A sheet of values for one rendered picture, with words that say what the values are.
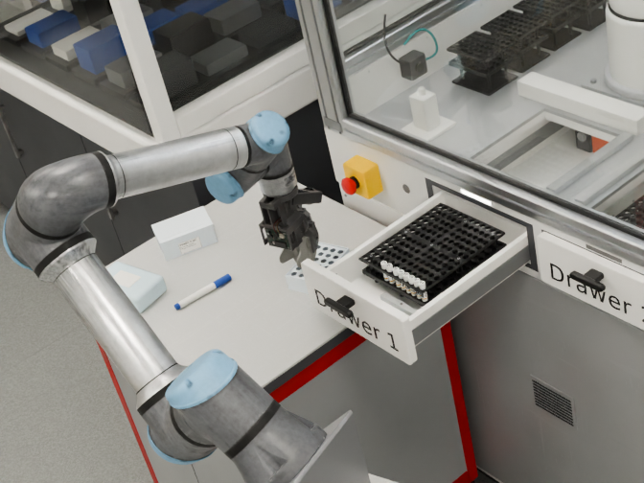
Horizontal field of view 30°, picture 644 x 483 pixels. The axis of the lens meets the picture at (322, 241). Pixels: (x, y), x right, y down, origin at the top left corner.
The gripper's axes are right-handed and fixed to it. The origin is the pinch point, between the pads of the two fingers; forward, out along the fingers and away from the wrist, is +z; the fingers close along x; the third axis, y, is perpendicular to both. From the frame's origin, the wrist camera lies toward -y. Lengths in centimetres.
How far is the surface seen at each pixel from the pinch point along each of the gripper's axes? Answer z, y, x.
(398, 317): -11.5, 21.1, 36.2
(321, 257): 1.8, -4.0, 0.9
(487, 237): -5.7, -11.7, 36.9
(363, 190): -4.9, -20.2, 3.2
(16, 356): 81, -14, -141
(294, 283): 3.1, 4.1, -1.1
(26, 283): 81, -44, -166
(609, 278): -9, -3, 65
